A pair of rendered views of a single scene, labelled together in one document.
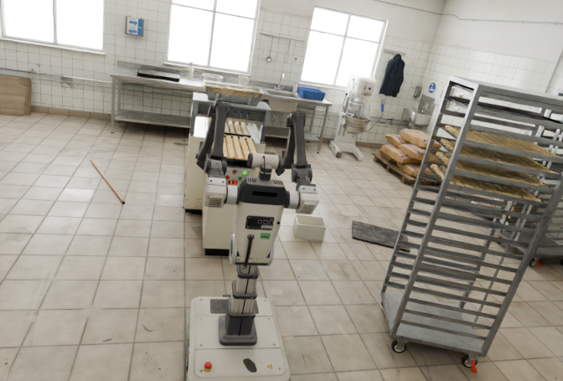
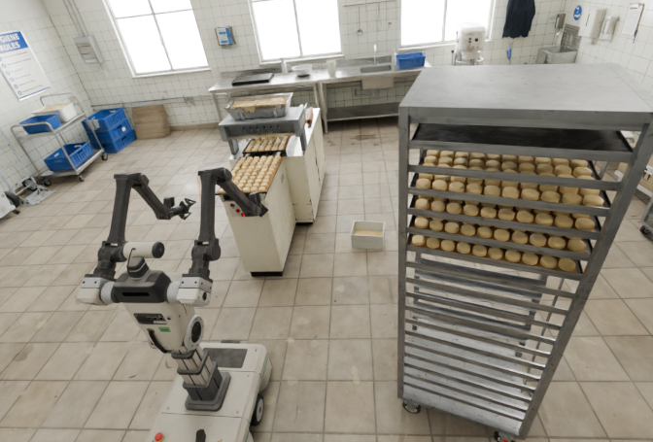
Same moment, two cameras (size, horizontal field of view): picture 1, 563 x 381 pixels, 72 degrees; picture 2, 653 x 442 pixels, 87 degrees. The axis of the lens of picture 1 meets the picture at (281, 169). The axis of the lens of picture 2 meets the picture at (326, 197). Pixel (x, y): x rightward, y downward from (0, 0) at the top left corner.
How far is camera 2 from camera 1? 1.58 m
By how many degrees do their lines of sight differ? 25
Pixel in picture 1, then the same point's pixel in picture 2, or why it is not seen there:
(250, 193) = (120, 294)
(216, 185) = (87, 288)
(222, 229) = (256, 255)
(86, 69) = (200, 86)
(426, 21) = not seen: outside the picture
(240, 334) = (203, 400)
